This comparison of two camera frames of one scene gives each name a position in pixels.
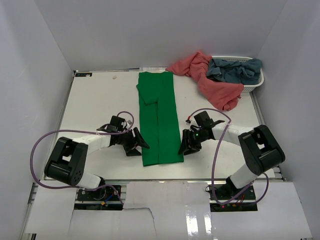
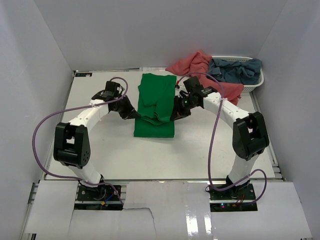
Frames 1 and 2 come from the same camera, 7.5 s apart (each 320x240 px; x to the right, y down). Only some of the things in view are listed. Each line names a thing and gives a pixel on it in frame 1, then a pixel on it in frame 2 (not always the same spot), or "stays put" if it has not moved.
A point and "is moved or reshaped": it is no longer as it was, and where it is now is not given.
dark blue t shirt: (247, 72) stays put
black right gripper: (185, 147) -> (178, 112)
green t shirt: (161, 140) is moved or reshaped
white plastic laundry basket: (247, 88) stays put
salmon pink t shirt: (224, 95) stays put
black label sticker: (83, 74) stays put
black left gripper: (137, 139) -> (130, 112)
